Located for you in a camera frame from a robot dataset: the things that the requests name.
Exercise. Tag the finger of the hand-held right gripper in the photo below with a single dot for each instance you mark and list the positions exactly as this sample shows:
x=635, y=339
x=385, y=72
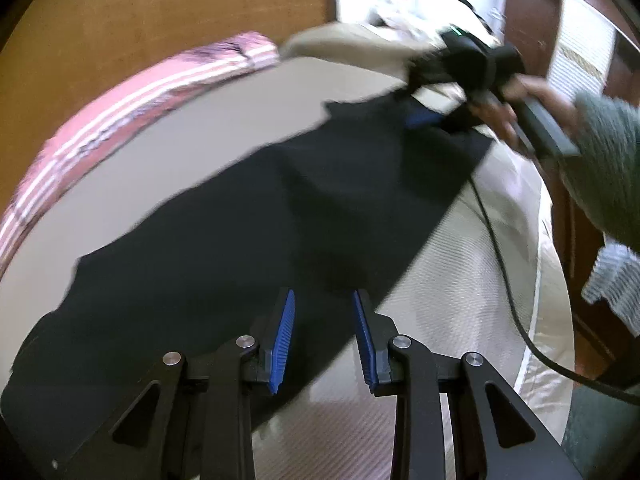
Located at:
x=422, y=120

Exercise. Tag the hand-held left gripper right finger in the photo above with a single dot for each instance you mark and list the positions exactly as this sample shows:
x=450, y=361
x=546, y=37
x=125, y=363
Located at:
x=362, y=335

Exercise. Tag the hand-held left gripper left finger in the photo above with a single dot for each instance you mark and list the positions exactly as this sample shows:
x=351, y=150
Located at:
x=282, y=332

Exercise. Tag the black pants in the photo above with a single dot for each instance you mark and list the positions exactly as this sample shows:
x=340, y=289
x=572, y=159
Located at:
x=225, y=240

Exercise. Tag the person's right hand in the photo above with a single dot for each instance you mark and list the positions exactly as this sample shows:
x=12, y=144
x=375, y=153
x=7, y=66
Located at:
x=545, y=92

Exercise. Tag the brown wooden cabinet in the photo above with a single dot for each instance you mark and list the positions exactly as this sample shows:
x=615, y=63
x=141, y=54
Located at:
x=530, y=20

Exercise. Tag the white dotted cloth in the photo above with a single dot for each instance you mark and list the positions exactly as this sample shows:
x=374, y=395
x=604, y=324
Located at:
x=400, y=10

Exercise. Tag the beige blanket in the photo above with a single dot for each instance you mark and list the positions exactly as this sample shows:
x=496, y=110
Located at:
x=340, y=45

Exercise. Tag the beige bed mattress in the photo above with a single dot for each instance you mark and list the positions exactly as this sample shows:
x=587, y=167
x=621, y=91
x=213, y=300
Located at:
x=200, y=125

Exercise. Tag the grey striped cloth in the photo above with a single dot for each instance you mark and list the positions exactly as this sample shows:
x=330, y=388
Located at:
x=615, y=285

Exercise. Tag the pink striped pillow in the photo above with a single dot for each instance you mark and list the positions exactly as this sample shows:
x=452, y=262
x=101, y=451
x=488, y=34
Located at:
x=125, y=105

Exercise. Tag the wooden headboard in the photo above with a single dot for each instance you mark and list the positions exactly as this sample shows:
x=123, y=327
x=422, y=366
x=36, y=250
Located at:
x=150, y=10

